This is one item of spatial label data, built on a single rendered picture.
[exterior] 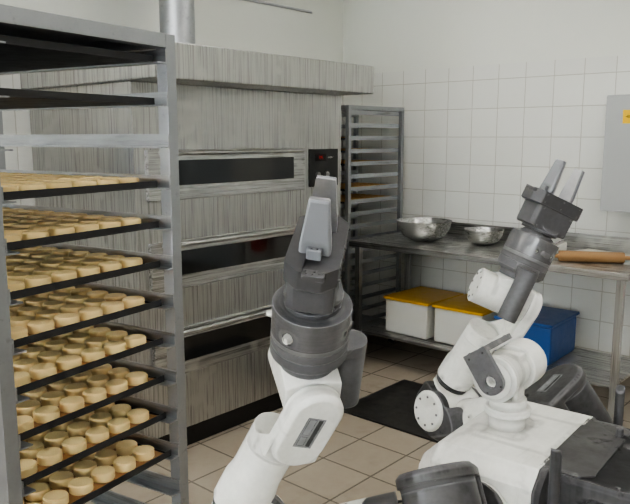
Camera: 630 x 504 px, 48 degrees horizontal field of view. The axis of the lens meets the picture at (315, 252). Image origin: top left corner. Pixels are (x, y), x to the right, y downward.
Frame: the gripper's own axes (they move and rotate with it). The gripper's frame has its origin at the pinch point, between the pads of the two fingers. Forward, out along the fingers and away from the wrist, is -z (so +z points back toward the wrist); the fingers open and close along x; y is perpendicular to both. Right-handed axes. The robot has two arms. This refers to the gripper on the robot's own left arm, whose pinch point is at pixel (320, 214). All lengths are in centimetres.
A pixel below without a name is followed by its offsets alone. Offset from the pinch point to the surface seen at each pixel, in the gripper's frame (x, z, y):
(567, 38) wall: 422, 84, 107
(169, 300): 63, 64, -39
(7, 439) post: 19, 65, -54
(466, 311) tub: 319, 237, 68
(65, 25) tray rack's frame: 62, 3, -56
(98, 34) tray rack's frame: 68, 6, -53
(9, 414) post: 21, 61, -54
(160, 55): 84, 14, -46
